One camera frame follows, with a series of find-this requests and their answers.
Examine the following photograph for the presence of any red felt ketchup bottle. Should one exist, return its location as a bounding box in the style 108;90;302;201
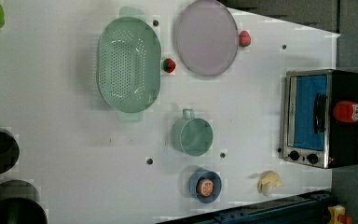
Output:
333;101;358;123

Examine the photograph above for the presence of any black toaster oven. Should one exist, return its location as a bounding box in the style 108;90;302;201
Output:
281;69;358;169

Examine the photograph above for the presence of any green plastic mug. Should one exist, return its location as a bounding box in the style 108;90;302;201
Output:
171;108;213;157

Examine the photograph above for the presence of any red strawberry toy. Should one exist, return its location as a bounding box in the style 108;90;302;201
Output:
162;58;176;73

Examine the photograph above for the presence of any blue bowl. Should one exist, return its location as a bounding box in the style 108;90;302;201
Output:
189;168;222;203

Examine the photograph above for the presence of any green plastic colander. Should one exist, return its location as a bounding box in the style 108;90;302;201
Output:
97;7;161;122

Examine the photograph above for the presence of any orange slice toy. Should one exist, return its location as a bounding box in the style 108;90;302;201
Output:
198;178;213;197

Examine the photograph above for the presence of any lilac round plate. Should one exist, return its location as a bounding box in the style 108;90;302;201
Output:
174;0;238;76

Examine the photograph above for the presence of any pink strawberry toy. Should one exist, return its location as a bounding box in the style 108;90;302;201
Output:
239;31;252;48

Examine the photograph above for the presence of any peeled banana toy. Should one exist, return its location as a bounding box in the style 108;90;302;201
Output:
257;171;283;196

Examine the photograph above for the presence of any yellow red emergency button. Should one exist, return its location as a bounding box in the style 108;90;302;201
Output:
328;204;353;224

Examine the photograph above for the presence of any black round base lower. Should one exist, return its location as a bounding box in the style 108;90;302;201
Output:
0;180;48;224

